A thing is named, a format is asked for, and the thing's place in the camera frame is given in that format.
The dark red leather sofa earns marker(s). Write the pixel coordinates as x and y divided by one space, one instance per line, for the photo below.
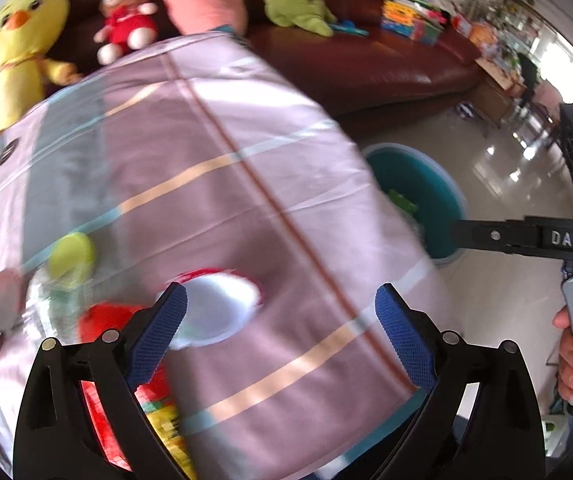
366 75

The wooden side table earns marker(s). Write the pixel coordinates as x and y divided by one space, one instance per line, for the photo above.
496 90

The teddy bear in red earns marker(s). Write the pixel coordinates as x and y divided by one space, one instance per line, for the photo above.
126 22

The blue toy on sofa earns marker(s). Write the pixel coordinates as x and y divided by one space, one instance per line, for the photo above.
349 28

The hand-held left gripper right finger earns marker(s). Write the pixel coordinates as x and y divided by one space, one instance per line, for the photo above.
404 335

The red yellow plastic bag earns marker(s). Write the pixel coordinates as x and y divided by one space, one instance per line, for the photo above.
104 320

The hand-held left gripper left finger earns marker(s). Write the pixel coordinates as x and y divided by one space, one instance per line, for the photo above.
159 330

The blue plastic bucket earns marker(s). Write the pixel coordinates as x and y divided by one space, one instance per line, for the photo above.
436 190

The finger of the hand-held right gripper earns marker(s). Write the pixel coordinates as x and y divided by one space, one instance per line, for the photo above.
491 235

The person's right hand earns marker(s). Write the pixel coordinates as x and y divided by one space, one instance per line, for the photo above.
569 355

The black chair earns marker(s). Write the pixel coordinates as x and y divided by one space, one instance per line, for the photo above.
529 77

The yellow chick plush toy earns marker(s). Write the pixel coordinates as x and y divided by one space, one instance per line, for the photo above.
16 70

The plaid tablecloth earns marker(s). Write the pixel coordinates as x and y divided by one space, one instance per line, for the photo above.
216 210

